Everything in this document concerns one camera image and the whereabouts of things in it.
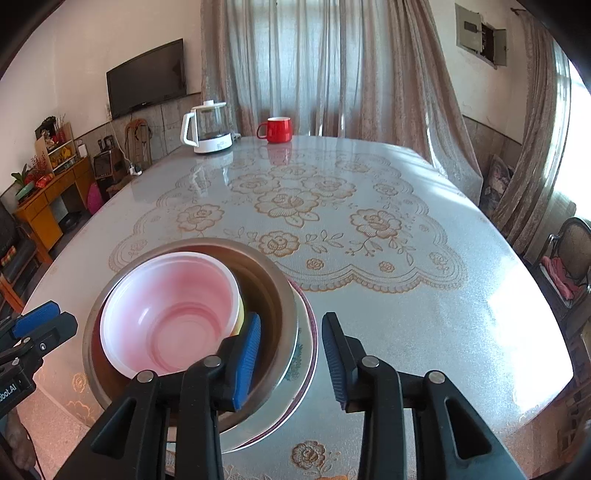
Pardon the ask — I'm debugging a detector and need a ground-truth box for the wooden shrine shelf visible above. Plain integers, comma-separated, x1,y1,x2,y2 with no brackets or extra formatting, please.
34,115,77,169

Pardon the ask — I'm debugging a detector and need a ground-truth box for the person's left hand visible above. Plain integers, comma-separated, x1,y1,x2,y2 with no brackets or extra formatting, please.
0,408,38,469

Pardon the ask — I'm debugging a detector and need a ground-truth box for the grey patterned curtain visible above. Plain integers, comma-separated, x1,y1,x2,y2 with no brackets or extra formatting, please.
201,0,485,204

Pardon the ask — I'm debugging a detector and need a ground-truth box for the white glass electric kettle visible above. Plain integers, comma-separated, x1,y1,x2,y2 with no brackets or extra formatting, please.
180,99,235,154

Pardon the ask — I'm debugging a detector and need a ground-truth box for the red plastic bowl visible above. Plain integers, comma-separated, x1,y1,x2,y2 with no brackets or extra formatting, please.
99,251,245,376

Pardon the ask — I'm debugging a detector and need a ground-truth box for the red flower plant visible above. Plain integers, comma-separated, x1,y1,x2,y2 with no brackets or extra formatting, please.
11,157,47,188

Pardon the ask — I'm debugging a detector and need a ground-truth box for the pink-rimmed floral plate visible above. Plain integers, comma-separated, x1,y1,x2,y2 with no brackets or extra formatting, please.
221,281,320,455

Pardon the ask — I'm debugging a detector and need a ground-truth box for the white plate with red print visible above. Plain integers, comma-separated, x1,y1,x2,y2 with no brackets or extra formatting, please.
219,288,315,450

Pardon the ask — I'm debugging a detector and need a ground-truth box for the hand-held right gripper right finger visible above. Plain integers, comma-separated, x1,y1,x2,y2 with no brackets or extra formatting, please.
321,311,527,480

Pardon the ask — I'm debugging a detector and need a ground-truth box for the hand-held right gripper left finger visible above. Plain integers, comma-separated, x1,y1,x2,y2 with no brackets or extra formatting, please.
55,311,262,480

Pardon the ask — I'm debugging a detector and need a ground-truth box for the grey window curtain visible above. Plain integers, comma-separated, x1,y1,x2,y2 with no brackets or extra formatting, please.
489,9,578,241

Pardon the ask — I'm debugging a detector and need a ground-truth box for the dark wooden chair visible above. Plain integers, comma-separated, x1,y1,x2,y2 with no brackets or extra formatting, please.
531,217,591,333

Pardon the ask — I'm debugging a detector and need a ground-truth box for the patterned cushion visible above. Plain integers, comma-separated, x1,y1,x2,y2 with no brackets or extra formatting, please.
480,154,513,213

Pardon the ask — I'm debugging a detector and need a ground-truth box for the small black appliance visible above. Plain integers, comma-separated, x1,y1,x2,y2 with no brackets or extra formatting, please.
92,152,122,178

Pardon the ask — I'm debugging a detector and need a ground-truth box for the yellow plastic bowl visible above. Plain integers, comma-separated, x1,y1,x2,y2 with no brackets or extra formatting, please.
230,276,246,337

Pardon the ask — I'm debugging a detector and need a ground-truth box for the pink cloth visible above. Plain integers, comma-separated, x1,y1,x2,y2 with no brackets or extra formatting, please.
540,256,583,301

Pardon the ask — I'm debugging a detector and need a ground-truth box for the stainless steel bowl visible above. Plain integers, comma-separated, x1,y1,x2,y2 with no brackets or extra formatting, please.
82,237,300,437

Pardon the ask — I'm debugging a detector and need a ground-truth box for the wall electrical box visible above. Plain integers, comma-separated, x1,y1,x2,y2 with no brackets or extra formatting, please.
455,2,509,70

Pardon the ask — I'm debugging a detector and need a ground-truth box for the wooden cabinet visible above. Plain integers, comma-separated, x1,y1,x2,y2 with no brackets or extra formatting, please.
11,157,93,252

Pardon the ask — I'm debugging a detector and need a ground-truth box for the red mug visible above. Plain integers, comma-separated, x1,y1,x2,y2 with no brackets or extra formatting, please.
256,117,293,144

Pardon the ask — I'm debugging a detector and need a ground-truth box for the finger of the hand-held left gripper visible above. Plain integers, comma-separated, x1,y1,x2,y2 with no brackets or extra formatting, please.
0,300,61,344
0,313,78,370

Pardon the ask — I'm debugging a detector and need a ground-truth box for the floral lace tablecloth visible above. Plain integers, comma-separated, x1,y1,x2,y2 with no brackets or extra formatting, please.
108,148,469,296

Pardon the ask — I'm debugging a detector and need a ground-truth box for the wooden folding chair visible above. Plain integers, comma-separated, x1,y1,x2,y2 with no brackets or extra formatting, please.
126,119,153,169

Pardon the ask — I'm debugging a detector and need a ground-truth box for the pink bag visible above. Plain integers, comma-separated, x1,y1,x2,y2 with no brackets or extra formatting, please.
87,182,105,215

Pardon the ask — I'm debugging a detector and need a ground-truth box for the black wall television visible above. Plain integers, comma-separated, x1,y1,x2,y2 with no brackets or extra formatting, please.
106,39,188,119

